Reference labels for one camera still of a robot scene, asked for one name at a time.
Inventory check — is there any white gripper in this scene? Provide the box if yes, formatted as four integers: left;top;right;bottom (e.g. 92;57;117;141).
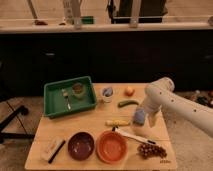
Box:
132;107;158;134

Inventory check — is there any blue sponge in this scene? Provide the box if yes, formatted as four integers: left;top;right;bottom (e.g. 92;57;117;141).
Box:
133;109;146;125

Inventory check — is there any purple bowl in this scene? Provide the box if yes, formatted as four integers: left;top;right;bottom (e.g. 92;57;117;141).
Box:
68;132;95;161

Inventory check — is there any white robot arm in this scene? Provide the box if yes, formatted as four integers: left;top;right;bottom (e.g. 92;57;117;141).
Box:
133;77;213;138

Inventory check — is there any orange bowl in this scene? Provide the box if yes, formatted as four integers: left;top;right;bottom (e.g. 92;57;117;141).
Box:
96;131;127;164

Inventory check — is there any bunch of purple grapes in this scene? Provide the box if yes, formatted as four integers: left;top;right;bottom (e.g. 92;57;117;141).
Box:
138;143;167;159

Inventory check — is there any green cucumber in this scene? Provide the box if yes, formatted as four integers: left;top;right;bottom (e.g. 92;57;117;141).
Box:
117;100;139;108

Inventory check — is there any orange fruit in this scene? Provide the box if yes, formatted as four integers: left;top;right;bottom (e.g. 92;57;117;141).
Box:
124;86;135;96

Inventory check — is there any white cup with blue item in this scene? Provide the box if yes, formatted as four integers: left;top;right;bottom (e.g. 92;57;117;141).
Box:
101;87;113;103

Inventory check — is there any glass jar in tray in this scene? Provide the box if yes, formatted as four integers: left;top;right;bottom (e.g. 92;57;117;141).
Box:
72;83;85;99

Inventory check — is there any small utensil in tray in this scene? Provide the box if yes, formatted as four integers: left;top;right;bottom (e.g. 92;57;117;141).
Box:
62;89;71;110

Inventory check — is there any green plastic tray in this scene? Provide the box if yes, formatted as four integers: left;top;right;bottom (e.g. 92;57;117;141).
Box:
44;76;97;118

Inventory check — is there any black chair base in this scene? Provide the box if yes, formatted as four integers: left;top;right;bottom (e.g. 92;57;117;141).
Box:
0;102;35;144

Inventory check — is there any white handled knife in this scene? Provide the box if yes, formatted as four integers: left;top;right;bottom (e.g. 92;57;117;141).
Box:
112;127;156;145

